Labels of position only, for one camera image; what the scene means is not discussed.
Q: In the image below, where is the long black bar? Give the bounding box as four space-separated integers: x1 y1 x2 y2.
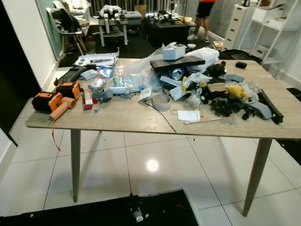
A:
258 89 285 125

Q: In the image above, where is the grey plastic piece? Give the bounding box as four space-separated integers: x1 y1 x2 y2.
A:
246 101 274 120

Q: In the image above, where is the yellow toy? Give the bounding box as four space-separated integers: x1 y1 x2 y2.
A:
226 84 248 102

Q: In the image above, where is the thin pink stick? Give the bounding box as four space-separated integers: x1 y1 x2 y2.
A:
183 116 231 125

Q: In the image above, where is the white shelf unit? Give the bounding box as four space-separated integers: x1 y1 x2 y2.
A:
223 0 301 65

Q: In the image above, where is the white paper card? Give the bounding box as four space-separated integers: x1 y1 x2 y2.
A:
177 110 201 122

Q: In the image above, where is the white plastic bag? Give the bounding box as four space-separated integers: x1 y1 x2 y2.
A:
185 47 220 72

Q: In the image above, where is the silver drink can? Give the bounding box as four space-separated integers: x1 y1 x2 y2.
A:
170 68 185 81

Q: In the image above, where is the dark flat board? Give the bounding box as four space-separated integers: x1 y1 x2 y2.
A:
150 56 206 73

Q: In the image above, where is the grey tape roll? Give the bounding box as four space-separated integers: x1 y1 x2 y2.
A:
151 93 172 112

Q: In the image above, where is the small white box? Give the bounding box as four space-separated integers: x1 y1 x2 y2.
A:
163 45 186 61

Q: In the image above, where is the person in black shorts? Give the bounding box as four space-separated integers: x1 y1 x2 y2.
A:
187 0 217 42

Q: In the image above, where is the black low table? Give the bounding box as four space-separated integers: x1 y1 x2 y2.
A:
143 13 191 46

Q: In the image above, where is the wood-look dining table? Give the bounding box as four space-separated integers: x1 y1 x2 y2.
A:
25 57 301 217

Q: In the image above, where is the small white side table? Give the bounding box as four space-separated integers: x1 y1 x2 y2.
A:
96 6 130 47

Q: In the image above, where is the white plastic tray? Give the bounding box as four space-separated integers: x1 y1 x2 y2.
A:
75 48 120 67

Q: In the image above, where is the small red box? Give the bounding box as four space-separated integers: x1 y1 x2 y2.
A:
83 89 94 111

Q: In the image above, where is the orange black power tool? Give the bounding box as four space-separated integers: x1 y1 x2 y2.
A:
54 81 82 100

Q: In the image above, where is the black desk phone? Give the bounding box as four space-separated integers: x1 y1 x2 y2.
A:
54 65 88 86

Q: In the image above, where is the black floor mat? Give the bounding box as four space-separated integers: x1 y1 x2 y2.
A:
0 189 199 226

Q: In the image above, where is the white chair with black jacket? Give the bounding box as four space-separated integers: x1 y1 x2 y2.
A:
46 7 88 56

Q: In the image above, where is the orange black heat gun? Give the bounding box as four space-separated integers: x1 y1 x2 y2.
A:
32 91 77 121

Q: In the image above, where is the orange cord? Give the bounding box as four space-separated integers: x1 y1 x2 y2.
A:
50 120 62 152

